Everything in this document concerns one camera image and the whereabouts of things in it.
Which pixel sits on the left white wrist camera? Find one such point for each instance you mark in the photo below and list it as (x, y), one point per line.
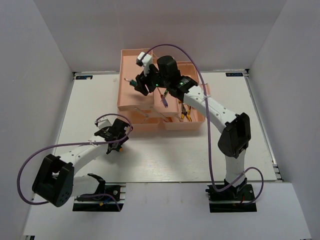
(102, 122)

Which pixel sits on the yellow long nose pliers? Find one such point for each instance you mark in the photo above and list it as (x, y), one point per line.
(185, 112)

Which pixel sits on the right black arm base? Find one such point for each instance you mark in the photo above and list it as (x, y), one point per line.
(225, 202)

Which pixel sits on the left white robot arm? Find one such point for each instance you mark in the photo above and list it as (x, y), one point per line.
(56, 180)

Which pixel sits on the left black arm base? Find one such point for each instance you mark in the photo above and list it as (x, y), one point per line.
(111, 201)

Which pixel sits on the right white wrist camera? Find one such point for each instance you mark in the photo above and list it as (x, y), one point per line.
(144, 59)

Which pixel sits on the blue handled small screwdriver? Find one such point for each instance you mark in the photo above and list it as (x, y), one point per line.
(162, 98)

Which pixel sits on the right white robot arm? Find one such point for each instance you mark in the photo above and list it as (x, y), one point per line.
(234, 128)

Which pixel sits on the pink plastic toolbox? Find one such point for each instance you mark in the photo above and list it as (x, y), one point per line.
(148, 113)

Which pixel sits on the stubby dark green screwdriver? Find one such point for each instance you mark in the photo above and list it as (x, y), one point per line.
(131, 82)

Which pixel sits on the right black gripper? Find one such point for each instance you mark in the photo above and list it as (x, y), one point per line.
(142, 79)

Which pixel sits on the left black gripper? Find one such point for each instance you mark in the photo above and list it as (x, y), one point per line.
(124, 139)

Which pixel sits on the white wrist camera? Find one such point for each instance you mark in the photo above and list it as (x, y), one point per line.
(144, 59)
(102, 122)

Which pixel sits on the stubby green orange screwdriver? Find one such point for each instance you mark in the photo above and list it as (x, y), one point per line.
(119, 149)

